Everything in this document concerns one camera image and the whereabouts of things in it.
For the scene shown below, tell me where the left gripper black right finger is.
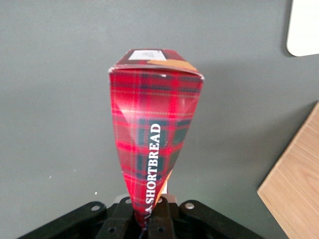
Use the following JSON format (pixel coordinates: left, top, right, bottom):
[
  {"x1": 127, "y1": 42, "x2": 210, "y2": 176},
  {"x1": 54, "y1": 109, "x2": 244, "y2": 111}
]
[{"x1": 149, "y1": 197, "x2": 179, "y2": 239}]

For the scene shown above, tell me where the cream rectangular tray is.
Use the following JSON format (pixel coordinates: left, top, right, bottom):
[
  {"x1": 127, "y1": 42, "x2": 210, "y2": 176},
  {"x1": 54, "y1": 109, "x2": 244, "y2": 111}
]
[{"x1": 286, "y1": 0, "x2": 319, "y2": 57}]

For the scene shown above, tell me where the red tartan cookie box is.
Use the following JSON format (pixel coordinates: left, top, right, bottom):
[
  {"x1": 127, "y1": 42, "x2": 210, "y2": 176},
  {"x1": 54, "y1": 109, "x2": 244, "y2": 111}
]
[{"x1": 108, "y1": 48, "x2": 205, "y2": 231}]

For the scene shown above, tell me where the wooden two-drawer cabinet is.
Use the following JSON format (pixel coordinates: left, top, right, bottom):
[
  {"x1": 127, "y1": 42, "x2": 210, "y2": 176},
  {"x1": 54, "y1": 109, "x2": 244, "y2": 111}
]
[{"x1": 256, "y1": 101, "x2": 319, "y2": 239}]

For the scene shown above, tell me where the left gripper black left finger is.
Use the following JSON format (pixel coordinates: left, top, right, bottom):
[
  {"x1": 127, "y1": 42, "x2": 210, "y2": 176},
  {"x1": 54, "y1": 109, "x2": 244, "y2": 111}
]
[{"x1": 96, "y1": 197, "x2": 141, "y2": 239}]

